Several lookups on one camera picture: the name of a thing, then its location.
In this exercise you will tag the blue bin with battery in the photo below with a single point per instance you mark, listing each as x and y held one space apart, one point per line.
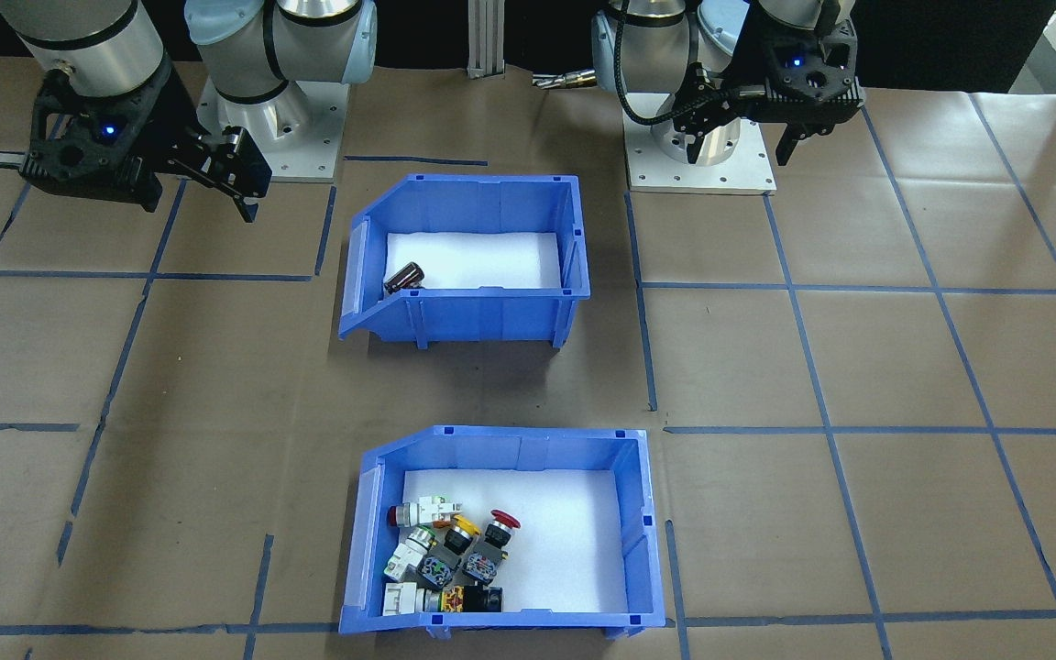
473 316

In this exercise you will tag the blue bin with switches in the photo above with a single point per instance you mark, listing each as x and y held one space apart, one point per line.
510 449

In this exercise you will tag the black switch yellow contact block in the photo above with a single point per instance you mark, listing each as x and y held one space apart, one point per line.
473 600

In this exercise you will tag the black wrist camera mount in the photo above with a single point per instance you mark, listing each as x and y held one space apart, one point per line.
88 179
812 105

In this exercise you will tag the black cylindrical battery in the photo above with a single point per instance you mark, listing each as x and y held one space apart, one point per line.
404 277

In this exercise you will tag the white switch block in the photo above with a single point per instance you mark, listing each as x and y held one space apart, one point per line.
404 599

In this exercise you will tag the red mushroom push button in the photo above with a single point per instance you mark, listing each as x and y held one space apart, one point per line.
491 550

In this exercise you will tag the white foam pad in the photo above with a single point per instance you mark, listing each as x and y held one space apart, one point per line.
565 532
491 257

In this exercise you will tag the white selector switch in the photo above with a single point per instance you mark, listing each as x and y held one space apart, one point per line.
404 557

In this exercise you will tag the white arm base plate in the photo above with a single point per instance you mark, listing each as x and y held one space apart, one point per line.
739 179
308 160

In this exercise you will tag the yellow push button switch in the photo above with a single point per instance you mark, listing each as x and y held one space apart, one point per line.
456 541

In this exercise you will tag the upright aluminium profile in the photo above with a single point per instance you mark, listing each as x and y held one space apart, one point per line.
487 37

